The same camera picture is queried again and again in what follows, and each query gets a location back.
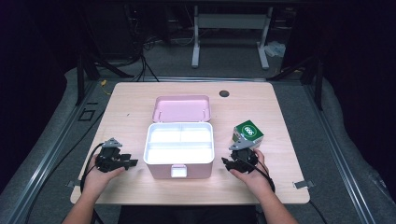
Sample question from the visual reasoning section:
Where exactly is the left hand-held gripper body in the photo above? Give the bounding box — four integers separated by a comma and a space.
94, 137, 123, 174

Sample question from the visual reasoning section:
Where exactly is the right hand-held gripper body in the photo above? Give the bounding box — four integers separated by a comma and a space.
229, 139, 260, 174

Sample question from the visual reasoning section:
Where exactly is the green and white carton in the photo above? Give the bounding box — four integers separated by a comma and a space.
232, 119, 265, 149

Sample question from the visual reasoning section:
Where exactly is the white divided tray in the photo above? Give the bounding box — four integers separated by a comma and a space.
143, 121, 215, 165

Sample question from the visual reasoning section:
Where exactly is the pink storage box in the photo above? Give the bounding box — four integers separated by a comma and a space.
143, 94, 216, 181

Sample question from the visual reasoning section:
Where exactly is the person's right hand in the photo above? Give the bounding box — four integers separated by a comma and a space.
229, 148, 275, 200

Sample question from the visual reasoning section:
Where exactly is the person's left hand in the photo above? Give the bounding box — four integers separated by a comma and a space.
82, 155, 125, 197

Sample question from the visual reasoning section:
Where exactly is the person's lap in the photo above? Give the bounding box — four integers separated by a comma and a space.
118, 204, 260, 224

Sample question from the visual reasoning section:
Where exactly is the black stand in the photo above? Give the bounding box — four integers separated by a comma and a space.
267, 54, 325, 110
76, 50, 134, 106

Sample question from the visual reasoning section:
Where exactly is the clear plastic bag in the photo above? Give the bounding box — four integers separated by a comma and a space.
264, 41, 287, 59

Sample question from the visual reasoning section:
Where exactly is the right hand-held gripper cable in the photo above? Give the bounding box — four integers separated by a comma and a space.
236, 157, 276, 194

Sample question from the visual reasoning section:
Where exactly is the hand-held gripper cable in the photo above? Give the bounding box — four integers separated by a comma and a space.
236, 157, 276, 194
78, 142, 106, 195

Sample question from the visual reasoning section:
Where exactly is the left hand-held gripper cable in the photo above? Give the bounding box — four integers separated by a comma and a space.
78, 142, 106, 195

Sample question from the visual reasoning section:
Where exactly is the black floor cable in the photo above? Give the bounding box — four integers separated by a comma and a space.
23, 110, 106, 224

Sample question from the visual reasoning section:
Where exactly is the bundle of black floor cables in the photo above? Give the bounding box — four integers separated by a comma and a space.
124, 35, 161, 83

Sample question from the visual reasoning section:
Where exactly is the white metal desk frame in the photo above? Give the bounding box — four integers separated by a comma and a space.
191, 5, 274, 70

